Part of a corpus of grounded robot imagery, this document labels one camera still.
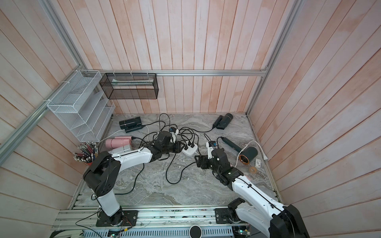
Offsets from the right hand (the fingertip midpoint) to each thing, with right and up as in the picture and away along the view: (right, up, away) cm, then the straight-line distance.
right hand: (200, 155), depth 83 cm
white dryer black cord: (-39, -17, +2) cm, 42 cm away
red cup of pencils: (-65, +2, 0) cm, 65 cm away
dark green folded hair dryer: (+19, +21, +27) cm, 39 cm away
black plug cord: (-4, +5, +13) cm, 15 cm away
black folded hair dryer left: (-49, +18, +24) cm, 58 cm away
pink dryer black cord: (-16, -2, +6) cm, 17 cm away
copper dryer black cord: (0, +6, +18) cm, 19 cm away
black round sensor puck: (-4, -31, -17) cm, 36 cm away
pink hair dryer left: (-53, +7, +13) cm, 55 cm away
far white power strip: (-5, +1, +12) cm, 13 cm away
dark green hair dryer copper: (+29, 0, +7) cm, 30 cm away
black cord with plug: (-41, +18, +28) cm, 53 cm away
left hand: (-10, +4, +7) cm, 13 cm away
